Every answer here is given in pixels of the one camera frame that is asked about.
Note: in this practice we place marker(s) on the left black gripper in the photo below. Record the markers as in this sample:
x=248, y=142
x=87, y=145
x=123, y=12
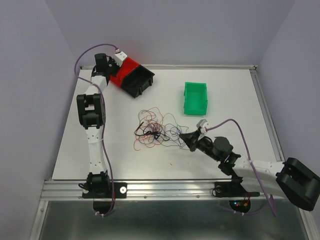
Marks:
x=112, y=61

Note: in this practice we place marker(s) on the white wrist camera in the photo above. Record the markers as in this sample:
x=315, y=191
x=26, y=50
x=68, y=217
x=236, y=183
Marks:
x=119, y=57
x=202, y=126

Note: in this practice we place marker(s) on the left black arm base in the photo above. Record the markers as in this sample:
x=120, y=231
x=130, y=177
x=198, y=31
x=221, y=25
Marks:
x=99, y=186

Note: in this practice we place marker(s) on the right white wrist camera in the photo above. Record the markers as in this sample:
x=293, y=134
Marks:
x=202, y=126

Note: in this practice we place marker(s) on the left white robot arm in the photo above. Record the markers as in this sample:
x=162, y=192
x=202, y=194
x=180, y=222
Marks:
x=92, y=117

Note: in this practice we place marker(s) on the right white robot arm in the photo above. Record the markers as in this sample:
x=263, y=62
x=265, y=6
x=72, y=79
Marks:
x=291, y=179

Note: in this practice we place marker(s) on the green plastic bin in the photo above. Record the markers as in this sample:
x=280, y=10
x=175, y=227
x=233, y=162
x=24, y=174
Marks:
x=195, y=99

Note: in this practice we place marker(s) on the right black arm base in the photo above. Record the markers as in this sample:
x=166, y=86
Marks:
x=229, y=189

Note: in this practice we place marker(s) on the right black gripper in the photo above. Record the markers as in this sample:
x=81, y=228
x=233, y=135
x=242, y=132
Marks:
x=191, y=139

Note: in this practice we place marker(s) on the black plastic bin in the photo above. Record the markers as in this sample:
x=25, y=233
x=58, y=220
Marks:
x=137, y=81

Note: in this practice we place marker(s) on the red plastic bin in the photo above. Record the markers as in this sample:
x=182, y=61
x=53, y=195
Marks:
x=128, y=66

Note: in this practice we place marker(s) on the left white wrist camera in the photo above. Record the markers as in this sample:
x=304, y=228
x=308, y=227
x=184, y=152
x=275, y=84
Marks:
x=119, y=57

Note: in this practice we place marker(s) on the aluminium front rail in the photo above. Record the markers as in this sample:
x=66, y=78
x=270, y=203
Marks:
x=138, y=190

